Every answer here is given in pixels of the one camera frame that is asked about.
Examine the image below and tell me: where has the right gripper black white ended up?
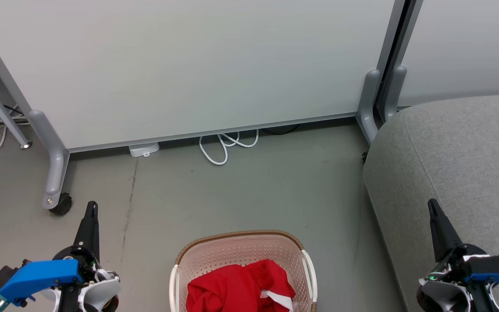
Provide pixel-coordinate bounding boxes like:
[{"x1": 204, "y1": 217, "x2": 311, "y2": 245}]
[{"x1": 416, "y1": 198, "x2": 499, "y2": 312}]

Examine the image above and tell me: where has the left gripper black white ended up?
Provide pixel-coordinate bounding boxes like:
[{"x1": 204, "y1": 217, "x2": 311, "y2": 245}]
[{"x1": 37, "y1": 201, "x2": 121, "y2": 312}]

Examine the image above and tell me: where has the red cloth garment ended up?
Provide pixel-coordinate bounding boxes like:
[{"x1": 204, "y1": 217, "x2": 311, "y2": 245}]
[{"x1": 185, "y1": 259, "x2": 297, "y2": 312}]

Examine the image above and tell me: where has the grey fabric sofa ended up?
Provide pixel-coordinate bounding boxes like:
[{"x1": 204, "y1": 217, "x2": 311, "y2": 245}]
[{"x1": 362, "y1": 93, "x2": 499, "y2": 312}]

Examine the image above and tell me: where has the black caster wheel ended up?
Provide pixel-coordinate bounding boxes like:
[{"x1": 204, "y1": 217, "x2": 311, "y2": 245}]
[{"x1": 49, "y1": 193, "x2": 73, "y2": 216}]

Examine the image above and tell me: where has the grey partition foot with caster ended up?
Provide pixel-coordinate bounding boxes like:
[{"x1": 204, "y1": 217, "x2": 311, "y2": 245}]
[{"x1": 27, "y1": 110, "x2": 71, "y2": 210}]

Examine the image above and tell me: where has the white power adapter box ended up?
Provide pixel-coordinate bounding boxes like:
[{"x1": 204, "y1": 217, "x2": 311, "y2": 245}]
[{"x1": 128, "y1": 142, "x2": 161, "y2": 158}]

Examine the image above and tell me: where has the small grey partition foot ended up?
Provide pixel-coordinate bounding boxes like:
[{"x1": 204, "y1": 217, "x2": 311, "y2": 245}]
[{"x1": 383, "y1": 65, "x2": 408, "y2": 122}]

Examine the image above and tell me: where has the beige plastic laundry basket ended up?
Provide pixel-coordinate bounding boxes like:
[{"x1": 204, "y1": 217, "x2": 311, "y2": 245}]
[{"x1": 169, "y1": 230, "x2": 318, "y2": 312}]

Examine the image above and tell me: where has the narrow white partition panel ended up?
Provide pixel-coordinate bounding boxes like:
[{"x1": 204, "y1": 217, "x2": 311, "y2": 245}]
[{"x1": 398, "y1": 0, "x2": 499, "y2": 108}]

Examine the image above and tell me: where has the wide white partition panel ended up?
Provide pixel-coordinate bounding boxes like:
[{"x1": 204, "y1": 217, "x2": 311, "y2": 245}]
[{"x1": 0, "y1": 0, "x2": 407, "y2": 153}]

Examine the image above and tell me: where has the coiled white cable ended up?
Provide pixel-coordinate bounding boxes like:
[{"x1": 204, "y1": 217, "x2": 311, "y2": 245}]
[{"x1": 198, "y1": 129, "x2": 260, "y2": 166}]

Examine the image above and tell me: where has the black cable under partition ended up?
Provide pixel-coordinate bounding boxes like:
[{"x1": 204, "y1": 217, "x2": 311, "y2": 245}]
[{"x1": 260, "y1": 124, "x2": 300, "y2": 136}]

